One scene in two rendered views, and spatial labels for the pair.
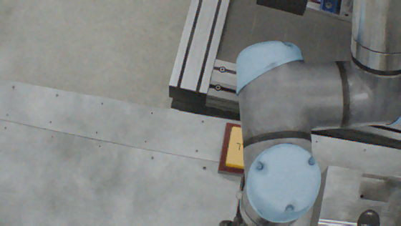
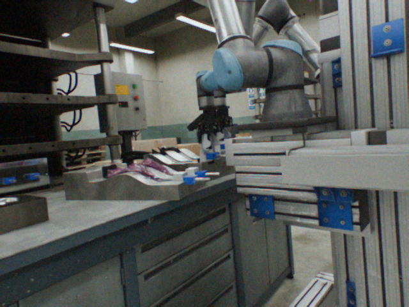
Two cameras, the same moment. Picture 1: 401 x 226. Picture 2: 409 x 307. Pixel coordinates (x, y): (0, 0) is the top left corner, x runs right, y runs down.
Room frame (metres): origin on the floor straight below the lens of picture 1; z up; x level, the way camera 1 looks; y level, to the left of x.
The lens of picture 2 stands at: (1.02, -1.53, 1.03)
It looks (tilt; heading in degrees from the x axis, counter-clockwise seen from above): 3 degrees down; 124
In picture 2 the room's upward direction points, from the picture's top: 5 degrees counter-clockwise
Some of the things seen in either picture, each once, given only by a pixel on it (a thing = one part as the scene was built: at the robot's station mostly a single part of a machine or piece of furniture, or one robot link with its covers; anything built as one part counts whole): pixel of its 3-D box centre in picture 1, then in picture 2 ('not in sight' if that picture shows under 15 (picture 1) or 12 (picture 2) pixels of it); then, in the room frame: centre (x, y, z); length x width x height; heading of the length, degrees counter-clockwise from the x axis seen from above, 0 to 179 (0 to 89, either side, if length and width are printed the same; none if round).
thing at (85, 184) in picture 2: not in sight; (136, 179); (0.10, -0.68, 0.86); 0.50 x 0.26 x 0.11; 13
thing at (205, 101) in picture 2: not in sight; (206, 102); (0.29, -0.40, 1.15); 0.08 x 0.08 x 0.05
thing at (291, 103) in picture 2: not in sight; (285, 103); (0.71, -0.61, 1.09); 0.15 x 0.15 x 0.10
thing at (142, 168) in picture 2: not in sight; (137, 168); (0.10, -0.67, 0.90); 0.26 x 0.18 x 0.08; 13
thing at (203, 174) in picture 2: not in sight; (203, 174); (0.35, -0.56, 0.86); 0.13 x 0.05 x 0.05; 13
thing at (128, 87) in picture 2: not in sight; (129, 177); (-0.65, -0.05, 0.74); 0.31 x 0.22 x 1.47; 86
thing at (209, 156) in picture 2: not in sight; (214, 155); (0.30, -0.39, 0.91); 0.13 x 0.05 x 0.05; 176
